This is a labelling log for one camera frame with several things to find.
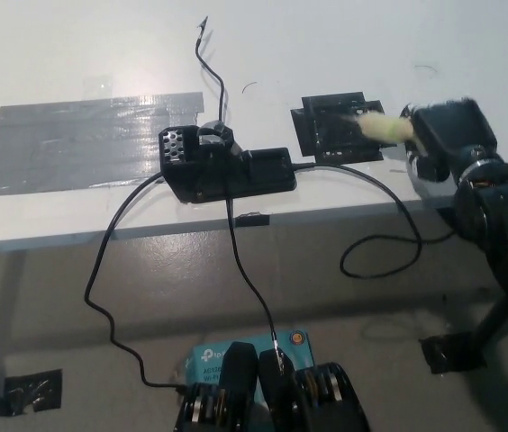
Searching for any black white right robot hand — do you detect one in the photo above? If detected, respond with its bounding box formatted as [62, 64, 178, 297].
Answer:
[399, 97, 499, 184]

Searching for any beige soldering iron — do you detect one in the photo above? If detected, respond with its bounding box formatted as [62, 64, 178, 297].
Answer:
[353, 112, 413, 148]

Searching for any black soldering iron base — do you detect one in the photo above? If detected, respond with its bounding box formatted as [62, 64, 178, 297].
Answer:
[158, 120, 299, 205]

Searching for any black robot body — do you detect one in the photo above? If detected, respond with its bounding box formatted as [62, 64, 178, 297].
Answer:
[174, 341, 371, 432]

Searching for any small black tape strip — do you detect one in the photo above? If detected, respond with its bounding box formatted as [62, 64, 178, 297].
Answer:
[233, 213, 270, 228]

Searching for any black floor tape patch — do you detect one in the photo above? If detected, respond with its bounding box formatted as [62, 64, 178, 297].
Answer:
[3, 368, 64, 416]
[419, 331, 487, 375]

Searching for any teal tp-link box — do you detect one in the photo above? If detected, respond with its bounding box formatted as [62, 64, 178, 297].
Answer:
[185, 329, 319, 402]

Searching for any thin black alligator clip wire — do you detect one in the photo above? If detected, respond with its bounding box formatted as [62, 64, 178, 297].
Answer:
[194, 15, 289, 377]

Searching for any black power cable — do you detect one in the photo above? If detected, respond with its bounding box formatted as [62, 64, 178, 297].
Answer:
[83, 175, 188, 391]

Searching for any grey duct tape patch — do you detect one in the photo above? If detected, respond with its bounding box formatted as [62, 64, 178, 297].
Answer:
[0, 92, 205, 199]

